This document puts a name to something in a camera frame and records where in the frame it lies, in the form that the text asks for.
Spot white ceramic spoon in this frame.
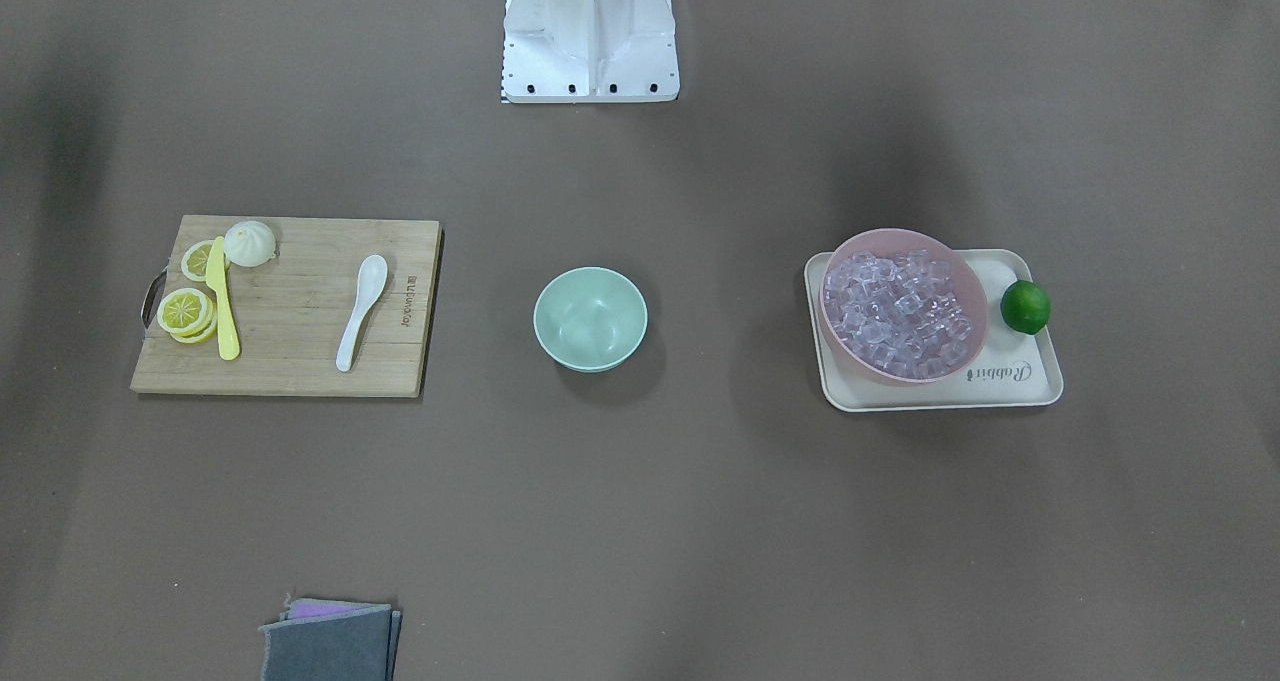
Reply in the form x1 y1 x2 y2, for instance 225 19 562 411
335 253 389 374

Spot mint green bowl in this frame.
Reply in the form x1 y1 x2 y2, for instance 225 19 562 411
532 266 649 374

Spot pink bowl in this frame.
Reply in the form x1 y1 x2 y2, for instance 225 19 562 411
818 227 989 387

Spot pile of clear ice cubes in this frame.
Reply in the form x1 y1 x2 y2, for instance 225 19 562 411
820 248 979 381

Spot bamboo cutting board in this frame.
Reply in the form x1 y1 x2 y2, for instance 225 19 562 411
131 218 443 398

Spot cream rectangular tray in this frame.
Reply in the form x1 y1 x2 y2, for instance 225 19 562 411
803 250 1064 413

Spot green lime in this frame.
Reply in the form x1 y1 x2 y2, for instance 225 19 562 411
998 279 1052 335

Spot white steamed bun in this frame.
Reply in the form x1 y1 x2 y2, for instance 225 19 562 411
223 220 276 268

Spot yellow plastic knife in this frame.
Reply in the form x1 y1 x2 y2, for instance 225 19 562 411
205 236 241 361

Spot grey folded cloth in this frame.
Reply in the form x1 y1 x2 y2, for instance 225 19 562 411
260 599 402 680

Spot lemon slice bottom lower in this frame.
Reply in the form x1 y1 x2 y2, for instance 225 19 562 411
169 302 218 346

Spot purple cloth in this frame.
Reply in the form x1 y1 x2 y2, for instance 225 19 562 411
283 599 364 620

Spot lemon slice upper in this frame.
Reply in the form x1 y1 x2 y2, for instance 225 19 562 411
180 239 215 283

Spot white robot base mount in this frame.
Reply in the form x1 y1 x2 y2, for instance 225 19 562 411
500 0 681 104

